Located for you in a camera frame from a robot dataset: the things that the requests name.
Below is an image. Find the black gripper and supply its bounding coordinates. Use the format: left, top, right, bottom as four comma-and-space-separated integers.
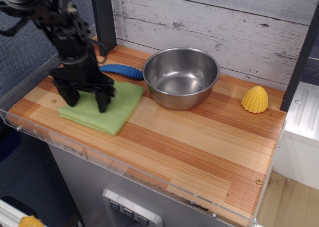
49, 61, 116, 113

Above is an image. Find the green towel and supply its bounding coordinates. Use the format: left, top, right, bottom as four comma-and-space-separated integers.
58, 82, 144, 136

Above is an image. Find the stainless steel bowl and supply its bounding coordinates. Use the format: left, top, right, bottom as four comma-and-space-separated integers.
142, 48, 220, 111

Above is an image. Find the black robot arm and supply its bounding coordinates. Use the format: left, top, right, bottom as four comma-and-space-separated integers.
0, 0, 116, 113

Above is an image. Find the grey toy fridge cabinet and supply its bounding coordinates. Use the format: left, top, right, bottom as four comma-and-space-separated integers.
49, 145, 228, 227

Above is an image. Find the silver dispenser button panel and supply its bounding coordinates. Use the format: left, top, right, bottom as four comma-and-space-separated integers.
102, 188, 163, 227

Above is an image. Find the yellow object bottom left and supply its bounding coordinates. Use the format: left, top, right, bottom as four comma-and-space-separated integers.
18, 216, 44, 227

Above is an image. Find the yellow toy corn piece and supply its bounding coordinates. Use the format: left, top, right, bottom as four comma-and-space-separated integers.
241, 86, 268, 114

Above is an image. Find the white metal box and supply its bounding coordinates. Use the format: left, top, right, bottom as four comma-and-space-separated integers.
272, 82, 319, 189

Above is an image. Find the blue handled metal spoon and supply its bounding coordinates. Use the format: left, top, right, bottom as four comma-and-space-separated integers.
99, 64, 144, 81

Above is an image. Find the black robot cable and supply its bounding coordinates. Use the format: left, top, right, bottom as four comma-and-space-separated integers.
86, 39, 110, 63

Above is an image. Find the dark vertical post left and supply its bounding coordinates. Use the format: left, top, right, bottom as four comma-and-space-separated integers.
92, 0, 117, 56

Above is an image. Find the dark vertical post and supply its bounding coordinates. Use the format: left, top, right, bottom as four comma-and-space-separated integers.
92, 0, 117, 56
280, 0, 319, 112

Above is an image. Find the dark vertical post right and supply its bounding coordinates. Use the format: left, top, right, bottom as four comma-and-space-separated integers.
280, 0, 319, 112

